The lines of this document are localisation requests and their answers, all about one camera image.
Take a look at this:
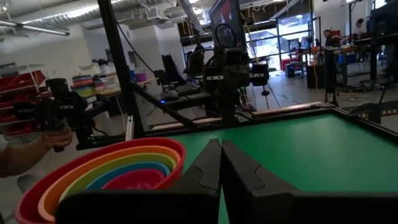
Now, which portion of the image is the orange bowl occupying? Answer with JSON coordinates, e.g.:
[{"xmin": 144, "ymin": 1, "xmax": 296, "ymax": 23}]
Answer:
[{"xmin": 37, "ymin": 145, "xmax": 182, "ymax": 222}]

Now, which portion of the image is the black work table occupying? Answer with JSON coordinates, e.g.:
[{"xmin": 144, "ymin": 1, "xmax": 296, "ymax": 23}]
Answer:
[{"xmin": 323, "ymin": 30, "xmax": 398, "ymax": 106}]

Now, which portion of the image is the wooden desk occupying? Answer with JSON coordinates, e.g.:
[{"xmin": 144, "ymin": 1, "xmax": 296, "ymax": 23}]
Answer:
[{"xmin": 93, "ymin": 77, "xmax": 159, "ymax": 98}]

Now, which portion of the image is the black keyboard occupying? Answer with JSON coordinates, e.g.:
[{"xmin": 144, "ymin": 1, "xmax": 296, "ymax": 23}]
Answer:
[{"xmin": 175, "ymin": 82, "xmax": 202, "ymax": 97}]

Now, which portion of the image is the black device with white label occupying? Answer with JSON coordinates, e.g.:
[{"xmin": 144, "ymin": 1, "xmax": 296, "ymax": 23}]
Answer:
[{"xmin": 249, "ymin": 63, "xmax": 270, "ymax": 87}]

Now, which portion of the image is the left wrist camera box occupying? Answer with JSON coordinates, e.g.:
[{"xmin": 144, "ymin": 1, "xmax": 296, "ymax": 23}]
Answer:
[{"xmin": 224, "ymin": 48, "xmax": 243, "ymax": 65}]

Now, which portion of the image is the yellow-green bowl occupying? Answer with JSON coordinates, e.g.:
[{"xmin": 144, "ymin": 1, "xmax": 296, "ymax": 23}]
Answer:
[{"xmin": 58, "ymin": 152, "xmax": 177, "ymax": 203}]

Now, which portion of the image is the black aluminium table frame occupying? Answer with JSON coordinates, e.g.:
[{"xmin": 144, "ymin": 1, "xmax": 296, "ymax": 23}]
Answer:
[{"xmin": 76, "ymin": 0, "xmax": 398, "ymax": 150}]

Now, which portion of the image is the blue bowl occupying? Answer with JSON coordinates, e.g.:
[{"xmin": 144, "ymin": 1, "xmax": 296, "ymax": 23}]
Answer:
[{"xmin": 84, "ymin": 161, "xmax": 172, "ymax": 190}]

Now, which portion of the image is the shelf with red bins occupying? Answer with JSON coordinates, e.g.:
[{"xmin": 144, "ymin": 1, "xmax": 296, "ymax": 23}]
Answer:
[{"xmin": 0, "ymin": 70, "xmax": 49, "ymax": 138}]

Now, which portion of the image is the small pink bowl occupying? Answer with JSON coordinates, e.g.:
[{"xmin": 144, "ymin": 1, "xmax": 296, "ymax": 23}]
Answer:
[{"xmin": 101, "ymin": 169, "xmax": 166, "ymax": 190}]

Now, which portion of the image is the dark red banner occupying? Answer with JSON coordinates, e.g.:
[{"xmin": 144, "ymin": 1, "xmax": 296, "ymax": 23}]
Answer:
[{"xmin": 208, "ymin": 0, "xmax": 248, "ymax": 50}]

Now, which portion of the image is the large red bowl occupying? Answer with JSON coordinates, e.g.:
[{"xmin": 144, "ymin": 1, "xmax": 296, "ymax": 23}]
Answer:
[{"xmin": 14, "ymin": 137, "xmax": 187, "ymax": 224}]

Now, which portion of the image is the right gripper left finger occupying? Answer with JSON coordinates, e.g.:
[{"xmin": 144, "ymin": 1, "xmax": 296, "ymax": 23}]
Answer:
[{"xmin": 55, "ymin": 139, "xmax": 223, "ymax": 224}]

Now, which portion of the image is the person's forearm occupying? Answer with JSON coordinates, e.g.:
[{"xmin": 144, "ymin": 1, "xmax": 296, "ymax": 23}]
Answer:
[{"xmin": 0, "ymin": 141, "xmax": 52, "ymax": 179}]

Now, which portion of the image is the black cabinet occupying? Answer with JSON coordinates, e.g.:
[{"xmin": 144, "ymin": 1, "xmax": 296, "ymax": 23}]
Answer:
[{"xmin": 306, "ymin": 63, "xmax": 326, "ymax": 90}]

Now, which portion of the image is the person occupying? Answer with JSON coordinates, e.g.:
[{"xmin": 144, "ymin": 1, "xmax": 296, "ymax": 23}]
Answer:
[
  {"xmin": 322, "ymin": 29, "xmax": 343, "ymax": 47},
  {"xmin": 354, "ymin": 17, "xmax": 368, "ymax": 35}
]

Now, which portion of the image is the person's hand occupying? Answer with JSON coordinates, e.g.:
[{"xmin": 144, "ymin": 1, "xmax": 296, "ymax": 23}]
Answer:
[{"xmin": 40, "ymin": 126, "xmax": 74, "ymax": 150}]

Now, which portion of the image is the green table mat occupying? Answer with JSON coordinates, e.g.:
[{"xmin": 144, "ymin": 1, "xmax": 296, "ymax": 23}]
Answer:
[{"xmin": 169, "ymin": 112, "xmax": 398, "ymax": 224}]

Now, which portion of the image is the black leader arm handle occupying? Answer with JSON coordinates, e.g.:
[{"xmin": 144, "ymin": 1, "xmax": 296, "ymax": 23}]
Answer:
[{"xmin": 14, "ymin": 77, "xmax": 95, "ymax": 153}]

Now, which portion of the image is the ceiling tube light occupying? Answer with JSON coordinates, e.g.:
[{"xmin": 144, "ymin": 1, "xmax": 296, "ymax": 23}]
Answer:
[{"xmin": 0, "ymin": 19, "xmax": 71, "ymax": 37}]

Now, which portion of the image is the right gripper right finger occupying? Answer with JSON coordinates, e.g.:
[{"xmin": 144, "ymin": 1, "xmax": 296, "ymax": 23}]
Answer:
[{"xmin": 221, "ymin": 139, "xmax": 398, "ymax": 224}]

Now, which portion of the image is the stack of colourful bowls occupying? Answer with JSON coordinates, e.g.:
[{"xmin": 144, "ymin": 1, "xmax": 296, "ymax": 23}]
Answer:
[{"xmin": 70, "ymin": 74, "xmax": 98, "ymax": 97}]

